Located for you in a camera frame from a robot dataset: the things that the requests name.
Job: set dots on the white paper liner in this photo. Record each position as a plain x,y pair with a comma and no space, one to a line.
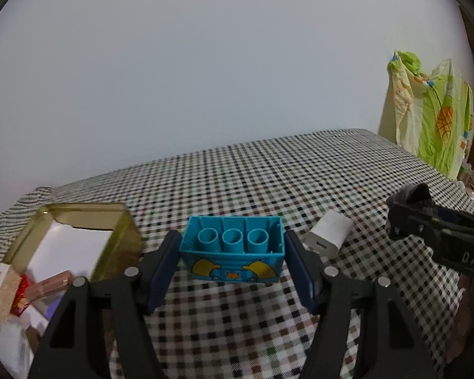
71,248

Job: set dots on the purple block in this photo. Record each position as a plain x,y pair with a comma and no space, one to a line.
53,312

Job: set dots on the red building block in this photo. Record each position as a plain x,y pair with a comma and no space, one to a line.
21,298

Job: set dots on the gold tin box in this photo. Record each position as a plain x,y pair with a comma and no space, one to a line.
122,237

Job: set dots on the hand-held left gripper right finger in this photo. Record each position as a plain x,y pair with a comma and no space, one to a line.
302,270

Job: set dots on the checkered tablecloth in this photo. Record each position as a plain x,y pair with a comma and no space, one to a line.
260,173

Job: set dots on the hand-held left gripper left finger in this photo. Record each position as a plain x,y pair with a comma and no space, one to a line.
168,270

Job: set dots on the green pineapple print cloth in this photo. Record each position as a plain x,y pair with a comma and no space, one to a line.
434,126

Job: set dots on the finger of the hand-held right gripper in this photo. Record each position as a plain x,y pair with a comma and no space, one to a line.
458,218
407,221

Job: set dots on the white charger adapter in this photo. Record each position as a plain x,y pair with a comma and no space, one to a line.
331,231

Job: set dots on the blue building block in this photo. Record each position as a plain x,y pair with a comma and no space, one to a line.
229,258

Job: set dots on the rose gold framed box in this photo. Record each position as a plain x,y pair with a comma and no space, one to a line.
49,287

